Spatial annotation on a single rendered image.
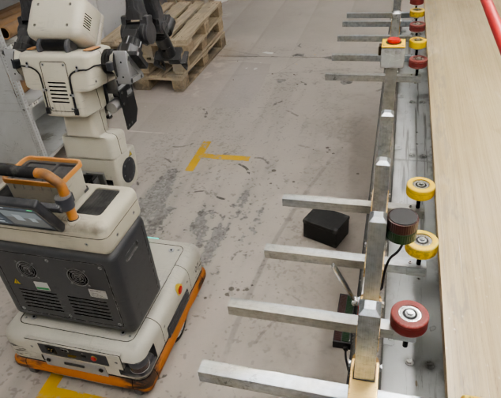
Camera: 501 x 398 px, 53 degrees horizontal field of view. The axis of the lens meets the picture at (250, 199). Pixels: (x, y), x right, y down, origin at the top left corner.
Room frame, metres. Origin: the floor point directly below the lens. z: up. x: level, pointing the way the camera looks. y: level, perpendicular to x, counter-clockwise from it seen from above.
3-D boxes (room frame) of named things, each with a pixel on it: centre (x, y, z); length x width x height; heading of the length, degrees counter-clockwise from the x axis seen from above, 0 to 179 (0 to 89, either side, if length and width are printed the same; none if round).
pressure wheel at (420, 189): (1.17, -0.50, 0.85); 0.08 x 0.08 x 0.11
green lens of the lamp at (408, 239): (0.76, -0.30, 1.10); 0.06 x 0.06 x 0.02
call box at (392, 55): (1.49, -0.49, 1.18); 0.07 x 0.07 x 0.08; 72
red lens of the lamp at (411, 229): (0.76, -0.30, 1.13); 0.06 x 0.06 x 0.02
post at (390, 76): (1.50, -0.49, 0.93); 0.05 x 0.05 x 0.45; 72
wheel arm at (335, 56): (2.42, -0.70, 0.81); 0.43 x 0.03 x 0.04; 72
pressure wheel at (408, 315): (0.71, -0.32, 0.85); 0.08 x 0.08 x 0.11
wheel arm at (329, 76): (2.19, -0.62, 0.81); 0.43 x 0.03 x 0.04; 72
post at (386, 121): (1.25, -0.41, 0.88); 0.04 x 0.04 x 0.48; 72
